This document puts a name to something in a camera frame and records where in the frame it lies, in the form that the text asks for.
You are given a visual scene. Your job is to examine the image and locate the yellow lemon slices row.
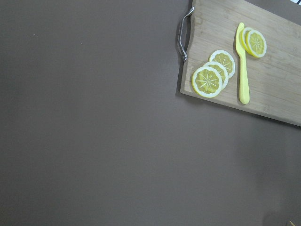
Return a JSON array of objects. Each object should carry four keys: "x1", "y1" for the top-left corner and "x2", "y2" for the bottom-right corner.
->
[{"x1": 191, "y1": 50, "x2": 236, "y2": 98}]

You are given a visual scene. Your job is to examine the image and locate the yellow toy knife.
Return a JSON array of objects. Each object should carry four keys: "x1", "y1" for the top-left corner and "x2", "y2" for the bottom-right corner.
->
[{"x1": 235, "y1": 23, "x2": 250, "y2": 105}]

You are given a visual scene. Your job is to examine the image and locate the wooden cutting board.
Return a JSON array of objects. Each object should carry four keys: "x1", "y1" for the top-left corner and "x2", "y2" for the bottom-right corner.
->
[{"x1": 180, "y1": 0, "x2": 301, "y2": 125}]

